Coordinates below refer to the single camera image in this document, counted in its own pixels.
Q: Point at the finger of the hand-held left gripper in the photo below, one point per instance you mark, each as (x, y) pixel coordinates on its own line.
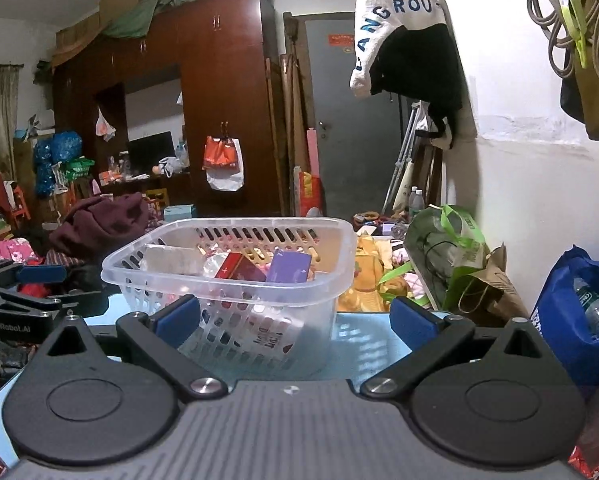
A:
(41, 274)
(29, 297)

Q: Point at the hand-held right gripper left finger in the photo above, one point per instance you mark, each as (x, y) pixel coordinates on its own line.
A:
(179, 317)

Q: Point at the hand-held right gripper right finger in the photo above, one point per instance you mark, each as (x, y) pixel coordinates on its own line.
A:
(413, 320)

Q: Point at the red box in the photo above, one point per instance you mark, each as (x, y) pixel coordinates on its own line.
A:
(239, 267)

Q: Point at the clear plastic basket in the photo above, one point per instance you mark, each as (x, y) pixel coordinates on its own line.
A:
(324, 320)

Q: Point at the plain purple box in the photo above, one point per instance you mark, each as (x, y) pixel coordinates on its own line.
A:
(288, 266)

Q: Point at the pink floral cloth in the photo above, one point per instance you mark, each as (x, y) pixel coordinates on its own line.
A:
(6, 250)

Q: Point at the yellow patterned cloth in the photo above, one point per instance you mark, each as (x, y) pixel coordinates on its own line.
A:
(369, 275)

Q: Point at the green clear plastic bag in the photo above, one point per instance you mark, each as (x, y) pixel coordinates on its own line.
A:
(439, 255)

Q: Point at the red stool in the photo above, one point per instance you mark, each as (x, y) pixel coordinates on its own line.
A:
(20, 202)

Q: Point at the maroon cloth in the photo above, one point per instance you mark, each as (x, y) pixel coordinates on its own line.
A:
(104, 222)

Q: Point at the brown paper bag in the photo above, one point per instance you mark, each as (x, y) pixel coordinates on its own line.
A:
(494, 290)

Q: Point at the teal box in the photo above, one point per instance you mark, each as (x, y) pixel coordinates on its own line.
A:
(178, 213)

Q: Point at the green plastic basket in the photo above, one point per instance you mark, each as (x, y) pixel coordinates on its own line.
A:
(80, 169)

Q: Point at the blue plastic bag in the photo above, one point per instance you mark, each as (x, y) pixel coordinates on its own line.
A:
(54, 157)

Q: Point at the blue fabric bag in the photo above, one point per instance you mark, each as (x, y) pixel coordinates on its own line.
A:
(559, 325)

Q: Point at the patterned curtain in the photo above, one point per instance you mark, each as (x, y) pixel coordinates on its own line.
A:
(5, 120)

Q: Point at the metal crutches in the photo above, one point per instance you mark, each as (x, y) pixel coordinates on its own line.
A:
(404, 160)

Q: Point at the hanging white plastic bag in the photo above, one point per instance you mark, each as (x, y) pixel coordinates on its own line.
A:
(104, 125)

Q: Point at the black monitor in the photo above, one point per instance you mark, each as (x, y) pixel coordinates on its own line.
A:
(150, 151)

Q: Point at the hanging red white bag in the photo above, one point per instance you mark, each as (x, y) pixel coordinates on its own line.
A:
(223, 157)

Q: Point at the clear water bottle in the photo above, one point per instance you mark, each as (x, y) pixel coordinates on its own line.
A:
(597, 310)

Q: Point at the red packet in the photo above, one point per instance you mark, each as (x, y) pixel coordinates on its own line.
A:
(597, 435)

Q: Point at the grey door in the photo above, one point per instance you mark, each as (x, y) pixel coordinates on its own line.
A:
(359, 110)

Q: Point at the brown wooden wardrobe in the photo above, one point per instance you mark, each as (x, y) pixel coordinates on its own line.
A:
(224, 90)

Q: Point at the hanging black white garment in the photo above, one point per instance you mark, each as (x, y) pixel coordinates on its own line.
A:
(414, 60)

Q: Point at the green cloth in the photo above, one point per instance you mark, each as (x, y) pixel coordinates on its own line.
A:
(144, 15)

